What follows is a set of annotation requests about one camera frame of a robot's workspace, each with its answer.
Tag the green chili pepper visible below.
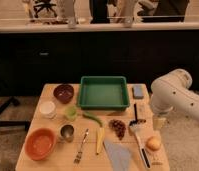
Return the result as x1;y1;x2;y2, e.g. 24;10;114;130
82;112;103;127

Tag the blue sponge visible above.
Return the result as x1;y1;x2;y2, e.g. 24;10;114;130
133;84;144;99

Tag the black office chair base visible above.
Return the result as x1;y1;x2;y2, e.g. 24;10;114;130
0;97;30;131

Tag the light green cup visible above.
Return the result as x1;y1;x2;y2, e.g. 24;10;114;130
64;106;78;121

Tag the dark maroon bowl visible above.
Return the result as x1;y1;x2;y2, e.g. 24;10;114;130
53;84;74;104

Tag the white handled knife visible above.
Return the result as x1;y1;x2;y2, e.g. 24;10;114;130
129;125;151;169

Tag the green plastic tray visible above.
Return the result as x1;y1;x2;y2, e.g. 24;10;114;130
77;76;130;111

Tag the red orange bowl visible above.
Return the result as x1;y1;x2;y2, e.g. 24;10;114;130
24;128;56;161

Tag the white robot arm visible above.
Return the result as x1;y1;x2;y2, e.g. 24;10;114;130
149;69;199;130

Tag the metal cup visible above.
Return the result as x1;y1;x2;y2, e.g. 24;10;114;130
60;124;74;142

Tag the black spatula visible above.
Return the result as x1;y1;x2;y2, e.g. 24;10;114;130
129;103;146;126

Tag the silver fork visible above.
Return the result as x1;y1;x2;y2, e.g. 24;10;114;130
74;129;89;164

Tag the blue grey towel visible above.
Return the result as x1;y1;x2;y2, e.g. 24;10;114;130
104;139;131;171

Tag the brown grape bunch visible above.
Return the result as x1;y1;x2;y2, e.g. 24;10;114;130
109;119;126;140

